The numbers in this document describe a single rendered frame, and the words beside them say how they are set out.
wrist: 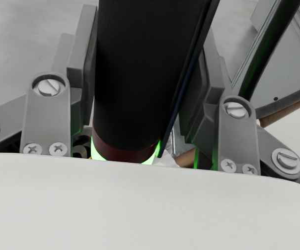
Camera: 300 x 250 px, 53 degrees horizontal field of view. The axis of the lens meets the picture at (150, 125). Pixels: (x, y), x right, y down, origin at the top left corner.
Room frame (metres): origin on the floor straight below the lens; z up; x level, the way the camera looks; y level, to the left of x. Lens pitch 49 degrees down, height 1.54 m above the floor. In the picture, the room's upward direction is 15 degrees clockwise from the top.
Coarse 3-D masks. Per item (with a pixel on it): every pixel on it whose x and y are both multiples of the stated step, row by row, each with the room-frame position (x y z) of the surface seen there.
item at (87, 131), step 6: (78, 132) 0.23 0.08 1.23; (84, 132) 0.22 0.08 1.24; (90, 132) 0.22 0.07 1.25; (78, 138) 0.22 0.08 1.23; (84, 138) 0.22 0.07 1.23; (90, 138) 0.21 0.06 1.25; (78, 144) 0.22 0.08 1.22; (84, 144) 0.21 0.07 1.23; (90, 144) 0.21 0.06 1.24; (78, 150) 0.20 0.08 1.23; (84, 150) 0.20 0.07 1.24; (90, 150) 0.20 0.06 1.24; (78, 156) 0.20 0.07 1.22; (84, 156) 0.19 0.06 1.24
